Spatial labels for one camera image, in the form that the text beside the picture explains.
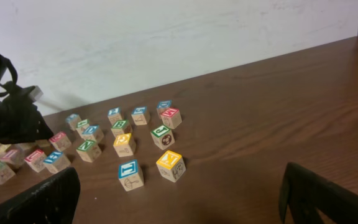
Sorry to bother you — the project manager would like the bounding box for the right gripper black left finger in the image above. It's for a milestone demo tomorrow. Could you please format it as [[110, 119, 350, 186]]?
[[0, 167, 80, 223]]

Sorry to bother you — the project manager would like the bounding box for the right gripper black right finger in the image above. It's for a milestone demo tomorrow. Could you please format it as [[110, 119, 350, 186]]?
[[278, 162, 358, 223]]

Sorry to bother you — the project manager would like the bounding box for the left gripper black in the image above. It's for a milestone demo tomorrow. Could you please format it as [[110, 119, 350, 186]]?
[[0, 90, 54, 144]]

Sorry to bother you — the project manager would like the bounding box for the red I block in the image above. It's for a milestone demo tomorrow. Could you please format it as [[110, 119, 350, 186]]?
[[0, 149, 24, 169]]

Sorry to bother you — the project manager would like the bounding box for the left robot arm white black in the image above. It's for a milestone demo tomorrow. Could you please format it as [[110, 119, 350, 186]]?
[[0, 54, 53, 144]]

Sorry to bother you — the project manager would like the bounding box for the red E block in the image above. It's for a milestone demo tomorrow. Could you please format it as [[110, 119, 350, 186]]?
[[49, 131, 72, 152]]

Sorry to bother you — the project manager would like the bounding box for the blue L block left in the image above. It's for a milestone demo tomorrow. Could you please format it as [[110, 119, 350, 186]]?
[[17, 142, 37, 152]]

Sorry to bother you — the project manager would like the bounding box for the blue l block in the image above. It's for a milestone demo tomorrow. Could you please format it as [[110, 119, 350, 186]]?
[[17, 142, 37, 152], [65, 113, 81, 131]]

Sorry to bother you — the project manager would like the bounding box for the blue H block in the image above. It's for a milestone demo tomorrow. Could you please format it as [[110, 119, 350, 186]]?
[[43, 151, 71, 174]]

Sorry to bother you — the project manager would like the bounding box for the red U block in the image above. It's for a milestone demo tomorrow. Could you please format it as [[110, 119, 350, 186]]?
[[24, 149, 47, 173]]

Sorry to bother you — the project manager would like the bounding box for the blue L block top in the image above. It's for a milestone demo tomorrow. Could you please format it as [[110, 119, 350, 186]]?
[[65, 113, 81, 131]]

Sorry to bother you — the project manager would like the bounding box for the green 4 block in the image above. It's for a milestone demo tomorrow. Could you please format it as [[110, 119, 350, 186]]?
[[76, 119, 90, 138]]

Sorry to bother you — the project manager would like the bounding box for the green N block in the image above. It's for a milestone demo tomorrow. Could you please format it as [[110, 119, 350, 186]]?
[[76, 140, 102, 162]]

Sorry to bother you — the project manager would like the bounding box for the blue D block middle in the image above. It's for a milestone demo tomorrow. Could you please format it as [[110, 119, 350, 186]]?
[[81, 125, 104, 142]]

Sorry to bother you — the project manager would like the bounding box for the blue d block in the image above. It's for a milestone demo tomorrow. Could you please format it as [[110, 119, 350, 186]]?
[[81, 125, 104, 142], [157, 100, 172, 118]]

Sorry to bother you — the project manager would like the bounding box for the green R block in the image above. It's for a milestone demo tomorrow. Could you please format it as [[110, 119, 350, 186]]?
[[0, 162, 16, 185]]

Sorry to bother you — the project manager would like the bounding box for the blue question mark block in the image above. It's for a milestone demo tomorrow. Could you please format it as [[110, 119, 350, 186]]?
[[108, 107, 124, 125]]

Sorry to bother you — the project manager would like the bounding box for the green B block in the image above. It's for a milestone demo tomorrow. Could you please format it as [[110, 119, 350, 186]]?
[[111, 119, 132, 137]]

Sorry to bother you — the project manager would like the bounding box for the blue T block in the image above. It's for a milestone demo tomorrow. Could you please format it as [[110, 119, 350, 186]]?
[[118, 159, 144, 192]]

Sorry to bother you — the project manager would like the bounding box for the yellow C block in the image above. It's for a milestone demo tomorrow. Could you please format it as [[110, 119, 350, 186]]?
[[113, 133, 136, 157]]

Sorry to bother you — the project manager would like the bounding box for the blue S block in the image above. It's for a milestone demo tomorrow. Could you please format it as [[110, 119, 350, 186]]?
[[131, 106, 150, 126]]

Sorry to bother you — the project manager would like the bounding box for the green J block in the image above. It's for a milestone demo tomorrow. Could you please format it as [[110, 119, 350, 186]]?
[[150, 124, 175, 150]]

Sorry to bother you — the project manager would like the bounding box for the yellow K block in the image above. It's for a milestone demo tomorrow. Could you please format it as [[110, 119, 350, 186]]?
[[156, 151, 186, 182]]

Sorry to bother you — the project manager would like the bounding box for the blue D block right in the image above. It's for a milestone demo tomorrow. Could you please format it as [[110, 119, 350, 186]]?
[[157, 100, 172, 118]]

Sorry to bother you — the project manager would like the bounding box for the red M block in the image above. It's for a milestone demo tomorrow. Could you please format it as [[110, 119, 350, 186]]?
[[161, 108, 182, 129]]

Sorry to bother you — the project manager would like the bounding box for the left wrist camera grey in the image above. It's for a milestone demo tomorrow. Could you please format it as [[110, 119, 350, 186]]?
[[22, 85, 44, 103]]

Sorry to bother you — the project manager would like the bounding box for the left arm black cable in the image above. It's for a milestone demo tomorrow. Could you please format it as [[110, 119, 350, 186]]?
[[0, 57, 19, 98]]

